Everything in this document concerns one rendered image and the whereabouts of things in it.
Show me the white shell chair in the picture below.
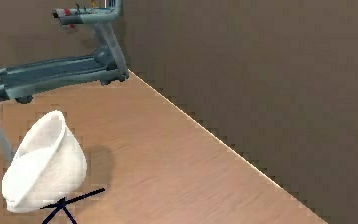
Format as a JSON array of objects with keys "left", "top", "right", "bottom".
[{"left": 1, "top": 110, "right": 106, "bottom": 224}]

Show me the grey treadmill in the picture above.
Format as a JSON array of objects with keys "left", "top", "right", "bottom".
[{"left": 0, "top": 0, "right": 131, "bottom": 105}]

